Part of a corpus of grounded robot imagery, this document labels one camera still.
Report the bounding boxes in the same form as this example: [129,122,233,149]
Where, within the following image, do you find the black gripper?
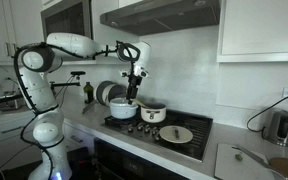
[126,74,142,100]

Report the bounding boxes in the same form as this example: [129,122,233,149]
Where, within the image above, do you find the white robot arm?
[14,33,151,180]

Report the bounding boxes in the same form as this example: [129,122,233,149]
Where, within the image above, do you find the light blue lidded pot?
[109,98,138,119]

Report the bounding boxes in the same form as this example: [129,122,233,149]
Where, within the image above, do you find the dark olive oil bottle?
[83,82,94,104]

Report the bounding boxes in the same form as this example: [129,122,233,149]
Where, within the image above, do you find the utensil on plate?
[173,127,180,139]

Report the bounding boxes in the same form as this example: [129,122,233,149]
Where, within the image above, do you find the black oven front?
[94,139,188,180]

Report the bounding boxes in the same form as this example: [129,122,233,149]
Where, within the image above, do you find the stainless range hood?
[100,0,220,36]

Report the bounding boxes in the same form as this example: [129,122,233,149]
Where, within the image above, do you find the black gas cooktop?
[103,110,213,162]

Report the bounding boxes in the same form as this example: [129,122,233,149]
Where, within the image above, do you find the built-in microwave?
[41,0,93,38]

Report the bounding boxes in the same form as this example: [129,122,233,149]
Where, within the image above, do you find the silver toaster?
[0,91,24,111]

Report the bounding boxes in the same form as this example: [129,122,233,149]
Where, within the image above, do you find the white cutting board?
[214,143,283,180]

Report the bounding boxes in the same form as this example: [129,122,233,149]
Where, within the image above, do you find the small green vegetable piece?
[235,154,243,161]

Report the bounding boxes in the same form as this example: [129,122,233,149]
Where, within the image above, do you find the white upper right cabinet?
[217,0,288,63]

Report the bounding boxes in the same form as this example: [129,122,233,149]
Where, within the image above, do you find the white cabinet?
[0,0,44,65]
[217,0,288,63]

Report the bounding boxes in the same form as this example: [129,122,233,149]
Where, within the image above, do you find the white lower drawers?
[0,113,94,170]

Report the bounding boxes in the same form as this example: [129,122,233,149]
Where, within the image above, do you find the kitchen knife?
[235,145,288,180]

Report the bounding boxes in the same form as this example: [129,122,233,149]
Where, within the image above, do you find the white upper left cabinet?
[0,0,44,65]

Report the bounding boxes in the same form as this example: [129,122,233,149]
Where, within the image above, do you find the stainless electric kettle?
[264,109,288,147]

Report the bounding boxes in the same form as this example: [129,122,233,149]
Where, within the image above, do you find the white saucepan with handle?
[134,99,166,123]

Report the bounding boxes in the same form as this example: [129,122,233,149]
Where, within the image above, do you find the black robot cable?
[13,40,142,180]

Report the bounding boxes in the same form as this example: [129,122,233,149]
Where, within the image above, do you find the black kettle power cord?
[246,91,288,134]

